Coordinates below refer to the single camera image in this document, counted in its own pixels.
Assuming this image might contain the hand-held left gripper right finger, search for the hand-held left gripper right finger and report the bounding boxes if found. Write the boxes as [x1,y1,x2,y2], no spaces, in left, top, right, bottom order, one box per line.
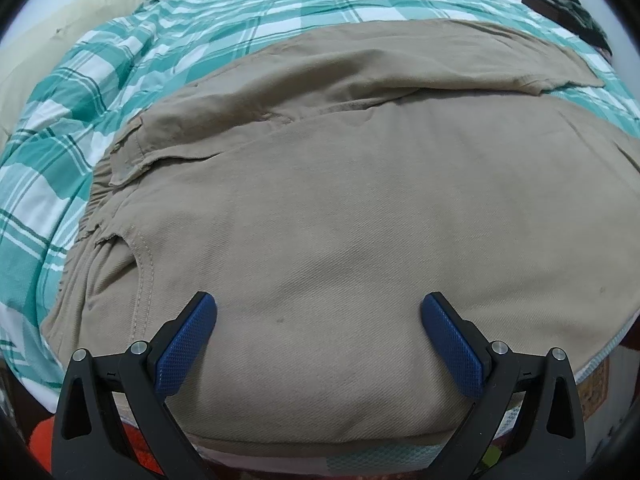
[421,291,587,480]

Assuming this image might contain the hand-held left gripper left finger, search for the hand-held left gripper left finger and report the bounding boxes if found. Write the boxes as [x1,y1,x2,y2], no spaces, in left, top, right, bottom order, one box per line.
[51,291,218,480]

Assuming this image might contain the khaki pants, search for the khaki pants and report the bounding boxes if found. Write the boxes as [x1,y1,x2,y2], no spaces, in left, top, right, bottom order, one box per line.
[40,17,640,448]

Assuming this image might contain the patterned rug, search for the patterned rug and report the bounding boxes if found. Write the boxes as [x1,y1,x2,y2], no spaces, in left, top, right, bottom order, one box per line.
[575,355,612,422]

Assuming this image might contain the person's orange fleece clothing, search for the person's orange fleece clothing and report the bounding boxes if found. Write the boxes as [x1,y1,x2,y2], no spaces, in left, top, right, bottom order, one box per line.
[27,412,168,480]

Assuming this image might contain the green white plaid blanket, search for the green white plaid blanket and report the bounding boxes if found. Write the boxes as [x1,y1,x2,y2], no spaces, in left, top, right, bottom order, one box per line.
[0,0,640,411]

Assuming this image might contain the cream pillow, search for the cream pillow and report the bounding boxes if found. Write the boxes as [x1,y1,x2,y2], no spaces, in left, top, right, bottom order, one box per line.
[0,0,147,136]

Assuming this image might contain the dark wooden furniture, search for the dark wooden furniture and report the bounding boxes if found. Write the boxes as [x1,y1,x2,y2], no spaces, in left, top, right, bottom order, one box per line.
[521,0,566,23]

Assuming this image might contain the dark clothes pile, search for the dark clothes pile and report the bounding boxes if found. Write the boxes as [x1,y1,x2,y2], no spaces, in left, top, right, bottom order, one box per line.
[531,0,614,57]

